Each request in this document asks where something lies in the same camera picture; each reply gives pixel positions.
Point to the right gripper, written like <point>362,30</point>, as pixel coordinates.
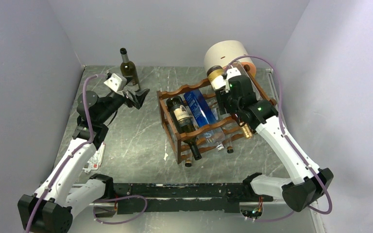
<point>222,96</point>

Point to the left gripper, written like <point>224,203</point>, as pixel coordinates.
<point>138,99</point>

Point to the rose wine bottle gold cap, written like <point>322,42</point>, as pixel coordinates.
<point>218,80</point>

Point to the green wine bottle silver cap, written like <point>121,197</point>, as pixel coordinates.
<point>128,69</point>

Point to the clear glass bottle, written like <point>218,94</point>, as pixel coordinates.
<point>248,70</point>

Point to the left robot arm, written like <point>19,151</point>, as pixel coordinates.
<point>53,206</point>

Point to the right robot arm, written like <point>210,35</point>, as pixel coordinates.
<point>307,182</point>

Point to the blue glass bottle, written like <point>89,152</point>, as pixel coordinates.
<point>200,110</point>

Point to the clear bottle lower rack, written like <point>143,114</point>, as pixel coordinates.
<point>219,139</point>

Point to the wooden wine rack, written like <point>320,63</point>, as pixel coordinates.
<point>176,139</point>

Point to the dark wine bottle white label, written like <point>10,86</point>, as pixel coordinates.
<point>183,123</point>

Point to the white orange cylinder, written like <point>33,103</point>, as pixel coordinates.
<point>222,53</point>

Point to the white printed card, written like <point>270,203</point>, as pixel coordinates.
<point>95,162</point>

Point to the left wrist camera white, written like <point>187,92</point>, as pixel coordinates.
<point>115,82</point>

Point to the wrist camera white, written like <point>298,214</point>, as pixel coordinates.
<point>115,82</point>
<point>229,74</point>

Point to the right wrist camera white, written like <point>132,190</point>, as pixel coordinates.
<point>229,74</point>

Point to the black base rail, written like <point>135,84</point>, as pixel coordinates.
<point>154,197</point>

